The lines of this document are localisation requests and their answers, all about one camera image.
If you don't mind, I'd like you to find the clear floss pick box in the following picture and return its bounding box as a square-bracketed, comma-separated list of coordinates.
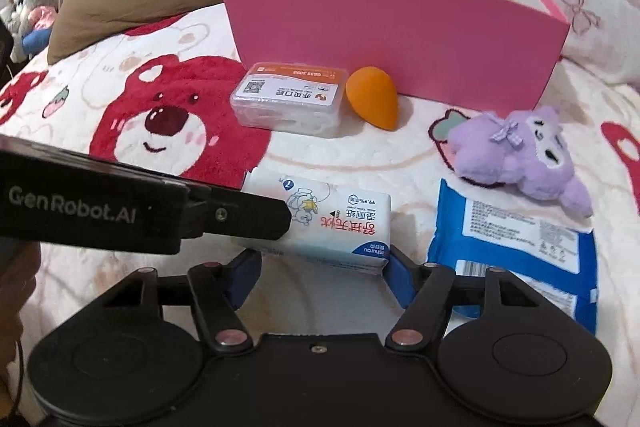
[230, 62, 347, 138]

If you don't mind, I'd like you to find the blue wet wipes pack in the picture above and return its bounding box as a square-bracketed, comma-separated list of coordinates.
[427, 181, 599, 333]

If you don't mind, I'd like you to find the purple plush toy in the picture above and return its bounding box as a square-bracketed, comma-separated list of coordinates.
[447, 106, 592, 218]

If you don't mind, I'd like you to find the person left hand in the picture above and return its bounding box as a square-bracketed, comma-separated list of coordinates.
[0, 237, 41, 381]

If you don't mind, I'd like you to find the bear print blanket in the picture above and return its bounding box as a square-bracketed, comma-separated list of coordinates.
[0, 1, 640, 427]

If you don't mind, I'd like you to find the orange makeup sponge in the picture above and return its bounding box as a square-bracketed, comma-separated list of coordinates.
[345, 66, 399, 131]

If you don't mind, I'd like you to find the white tissue pack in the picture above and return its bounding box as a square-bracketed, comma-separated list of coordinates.
[238, 168, 390, 275]

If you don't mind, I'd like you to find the grey stuffed toys pile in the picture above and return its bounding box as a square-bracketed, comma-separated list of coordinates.
[1, 0, 60, 64]

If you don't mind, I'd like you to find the pink cardboard box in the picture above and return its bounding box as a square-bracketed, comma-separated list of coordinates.
[224, 0, 570, 114]

